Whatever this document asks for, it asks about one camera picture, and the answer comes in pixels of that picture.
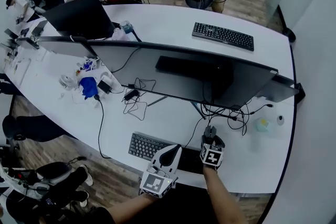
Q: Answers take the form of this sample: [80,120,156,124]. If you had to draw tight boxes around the blue and white small parts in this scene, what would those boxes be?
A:
[82,58,97,72]

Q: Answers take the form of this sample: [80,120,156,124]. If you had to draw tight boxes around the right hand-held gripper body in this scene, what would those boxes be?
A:
[199,142,225,172]

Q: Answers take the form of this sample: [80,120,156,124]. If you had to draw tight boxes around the thin black tangled cable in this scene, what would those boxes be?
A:
[121,77,157,122]

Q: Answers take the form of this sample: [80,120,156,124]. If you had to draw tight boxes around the person's black clothing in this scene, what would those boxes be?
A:
[86,183,218,224]

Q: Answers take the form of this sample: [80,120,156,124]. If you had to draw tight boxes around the black mesh office chair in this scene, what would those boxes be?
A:
[2,114,77,143]

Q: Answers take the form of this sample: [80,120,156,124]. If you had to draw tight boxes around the large black monitor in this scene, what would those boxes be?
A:
[88,40,279,120]

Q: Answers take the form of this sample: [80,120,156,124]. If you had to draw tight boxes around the person's left forearm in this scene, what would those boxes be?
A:
[104,192,159,224]

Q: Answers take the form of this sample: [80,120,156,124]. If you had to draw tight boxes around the person's right forearm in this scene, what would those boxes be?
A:
[203,165,248,224]

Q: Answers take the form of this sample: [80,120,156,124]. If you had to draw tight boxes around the black keyboard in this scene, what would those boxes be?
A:
[192,22,255,52]
[128,132,206,175]

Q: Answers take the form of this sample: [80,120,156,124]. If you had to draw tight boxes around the grey black computer mouse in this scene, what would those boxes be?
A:
[204,125,217,140]

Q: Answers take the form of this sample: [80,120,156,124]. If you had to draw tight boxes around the black power adapter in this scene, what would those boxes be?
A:
[97,79,113,95]
[123,89,141,102]

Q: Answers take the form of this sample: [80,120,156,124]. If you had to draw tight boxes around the black cable bundle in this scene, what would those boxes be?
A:
[200,101,274,137]

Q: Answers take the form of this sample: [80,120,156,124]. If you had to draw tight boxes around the small white fan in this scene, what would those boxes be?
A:
[58,74,73,91]

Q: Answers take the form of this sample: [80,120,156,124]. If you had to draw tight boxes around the clear jar with blue contents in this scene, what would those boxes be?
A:
[119,20,135,35]

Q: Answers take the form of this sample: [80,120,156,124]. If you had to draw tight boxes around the black desk clamp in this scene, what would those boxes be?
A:
[284,28,297,43]
[295,83,307,103]

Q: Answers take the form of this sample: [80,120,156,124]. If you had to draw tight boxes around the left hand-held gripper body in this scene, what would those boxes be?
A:
[139,162,180,199]

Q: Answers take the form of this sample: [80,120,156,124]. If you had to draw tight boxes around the blue cloth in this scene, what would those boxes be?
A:
[78,76,99,100]

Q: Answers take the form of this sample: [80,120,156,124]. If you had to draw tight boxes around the long black power cable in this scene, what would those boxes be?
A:
[93,94,113,159]

